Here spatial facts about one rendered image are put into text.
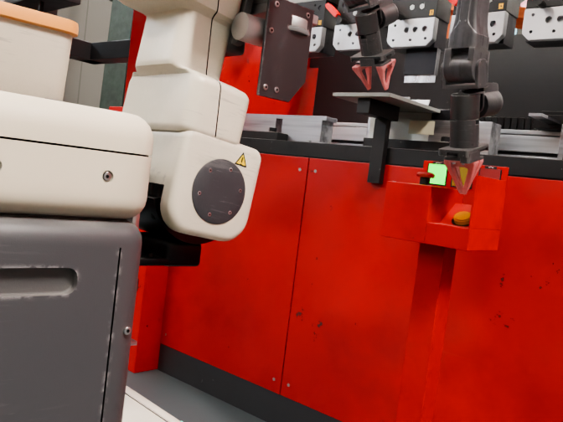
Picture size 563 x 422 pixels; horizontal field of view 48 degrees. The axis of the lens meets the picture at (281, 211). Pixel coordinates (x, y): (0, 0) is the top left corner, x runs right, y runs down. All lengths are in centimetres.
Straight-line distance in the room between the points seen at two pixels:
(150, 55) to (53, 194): 43
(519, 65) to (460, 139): 105
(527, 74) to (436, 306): 114
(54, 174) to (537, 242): 114
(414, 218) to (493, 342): 41
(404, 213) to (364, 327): 52
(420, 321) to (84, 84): 448
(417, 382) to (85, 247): 90
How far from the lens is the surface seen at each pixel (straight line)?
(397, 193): 137
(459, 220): 137
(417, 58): 192
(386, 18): 174
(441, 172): 150
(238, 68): 252
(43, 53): 87
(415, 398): 145
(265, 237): 201
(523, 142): 200
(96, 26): 564
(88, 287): 74
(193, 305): 226
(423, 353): 142
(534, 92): 230
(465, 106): 131
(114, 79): 438
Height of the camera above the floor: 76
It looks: 3 degrees down
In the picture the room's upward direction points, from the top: 7 degrees clockwise
